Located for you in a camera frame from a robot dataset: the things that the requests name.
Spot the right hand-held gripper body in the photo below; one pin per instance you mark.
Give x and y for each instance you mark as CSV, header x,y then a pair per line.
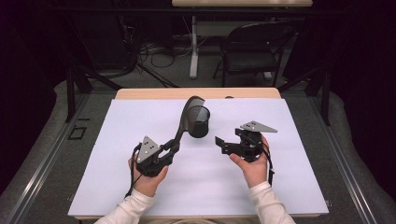
x,y
249,146

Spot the person's left hand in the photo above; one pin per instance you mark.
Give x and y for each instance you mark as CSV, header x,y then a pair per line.
x,y
148,185

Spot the white table board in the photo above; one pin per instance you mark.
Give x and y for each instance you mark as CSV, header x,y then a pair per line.
x,y
202,186

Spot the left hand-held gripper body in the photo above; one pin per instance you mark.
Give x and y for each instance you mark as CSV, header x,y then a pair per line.
x,y
148,152

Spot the person's right hand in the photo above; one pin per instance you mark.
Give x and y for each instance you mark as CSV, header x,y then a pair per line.
x,y
255,171

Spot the white-legged wooden desk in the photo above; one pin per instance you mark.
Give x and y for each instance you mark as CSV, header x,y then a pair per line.
x,y
194,59

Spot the black mesh cup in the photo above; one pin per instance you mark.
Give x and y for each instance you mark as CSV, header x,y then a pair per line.
x,y
201,124

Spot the black folding chair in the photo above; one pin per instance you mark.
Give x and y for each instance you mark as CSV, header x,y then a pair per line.
x,y
252,62

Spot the metal floor rail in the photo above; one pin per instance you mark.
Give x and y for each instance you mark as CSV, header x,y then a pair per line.
x,y
341,168
46,165

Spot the black metal stand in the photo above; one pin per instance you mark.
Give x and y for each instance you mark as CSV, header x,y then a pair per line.
x,y
71,93
325,99

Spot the wooden table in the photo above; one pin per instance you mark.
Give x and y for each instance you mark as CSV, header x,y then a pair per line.
x,y
155,93

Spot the dark curtain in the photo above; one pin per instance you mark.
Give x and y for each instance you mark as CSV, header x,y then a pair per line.
x,y
364,93
25,93

